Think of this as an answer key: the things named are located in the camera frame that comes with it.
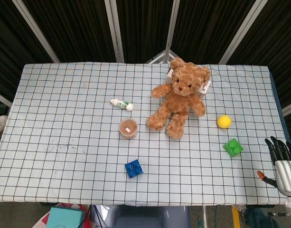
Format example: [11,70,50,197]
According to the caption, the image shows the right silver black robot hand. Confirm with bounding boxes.
[257,136,291,197]

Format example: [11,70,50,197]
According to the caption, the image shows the brown teddy bear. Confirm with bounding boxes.
[145,57,212,140]

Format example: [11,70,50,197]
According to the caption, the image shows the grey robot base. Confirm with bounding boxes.
[89,205,191,228]

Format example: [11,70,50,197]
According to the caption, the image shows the green toy brick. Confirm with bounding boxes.
[222,138,244,158]

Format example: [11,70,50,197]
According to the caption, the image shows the yellow ball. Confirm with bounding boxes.
[216,114,233,130]

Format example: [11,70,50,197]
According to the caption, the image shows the blue toy brick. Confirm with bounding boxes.
[124,158,144,179]

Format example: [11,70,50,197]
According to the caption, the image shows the clear cup with brown lid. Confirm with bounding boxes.
[119,118,139,140]

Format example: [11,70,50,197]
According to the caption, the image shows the white green bottle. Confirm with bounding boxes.
[110,98,134,112]

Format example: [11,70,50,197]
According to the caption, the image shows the blue checked tablecloth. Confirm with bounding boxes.
[0,62,288,206]

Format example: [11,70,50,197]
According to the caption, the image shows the teal box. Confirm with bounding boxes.
[45,207,86,228]

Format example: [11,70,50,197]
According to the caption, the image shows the white folding screen frame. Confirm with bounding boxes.
[0,0,291,117]

